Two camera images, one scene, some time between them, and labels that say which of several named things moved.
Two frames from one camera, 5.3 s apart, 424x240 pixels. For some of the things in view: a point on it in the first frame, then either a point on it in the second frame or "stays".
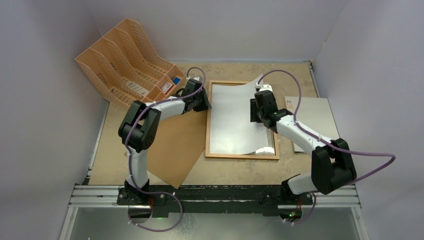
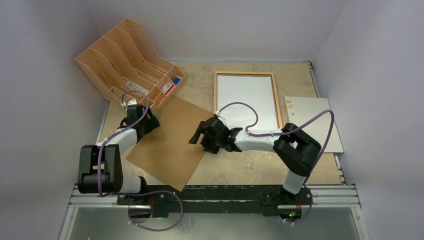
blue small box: (176, 80) stays
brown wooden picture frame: (207, 145) -> (252, 73)
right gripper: (253, 111) -> (204, 133)
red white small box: (166, 87) stays
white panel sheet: (314, 113) stays
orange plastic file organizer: (124, 66) stays
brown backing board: (182, 141) stays
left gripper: (205, 105) -> (152, 123)
